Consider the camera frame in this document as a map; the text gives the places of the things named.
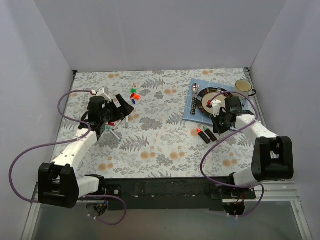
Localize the blue checked placemat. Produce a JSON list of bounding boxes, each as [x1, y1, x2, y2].
[[182, 78, 234, 126]]

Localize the floral tablecloth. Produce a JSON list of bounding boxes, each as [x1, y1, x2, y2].
[[65, 68, 254, 178]]

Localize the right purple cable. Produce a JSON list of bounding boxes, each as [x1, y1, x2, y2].
[[200, 91, 265, 218]]

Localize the dark rimmed cream plate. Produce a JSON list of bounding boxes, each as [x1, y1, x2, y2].
[[196, 87, 233, 117]]

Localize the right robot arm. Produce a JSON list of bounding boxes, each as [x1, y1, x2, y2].
[[207, 96, 294, 199]]

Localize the teal cap marker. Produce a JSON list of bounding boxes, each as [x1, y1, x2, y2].
[[106, 125, 122, 142]]

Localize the metal spoon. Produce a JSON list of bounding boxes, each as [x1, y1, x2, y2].
[[191, 83, 200, 100]]

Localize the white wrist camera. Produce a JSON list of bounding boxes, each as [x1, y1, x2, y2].
[[88, 86, 112, 102], [207, 99, 223, 117]]

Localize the orange highlighter cap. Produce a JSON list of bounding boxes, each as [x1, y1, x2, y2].
[[133, 94, 141, 100]]

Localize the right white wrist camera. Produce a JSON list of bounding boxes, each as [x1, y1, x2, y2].
[[207, 99, 223, 117]]

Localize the black orange highlighter body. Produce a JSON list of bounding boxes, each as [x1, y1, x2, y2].
[[197, 128, 211, 144]]

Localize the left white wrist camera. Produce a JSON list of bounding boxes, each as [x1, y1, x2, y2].
[[88, 86, 112, 102]]

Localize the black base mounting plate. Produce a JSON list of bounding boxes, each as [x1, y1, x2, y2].
[[92, 177, 256, 211]]

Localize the aluminium frame rail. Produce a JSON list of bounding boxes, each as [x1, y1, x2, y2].
[[22, 181, 312, 240]]

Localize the cream enamel mug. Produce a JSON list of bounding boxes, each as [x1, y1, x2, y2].
[[232, 79, 257, 101]]

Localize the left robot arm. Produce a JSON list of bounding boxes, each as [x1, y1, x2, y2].
[[38, 94, 134, 209]]

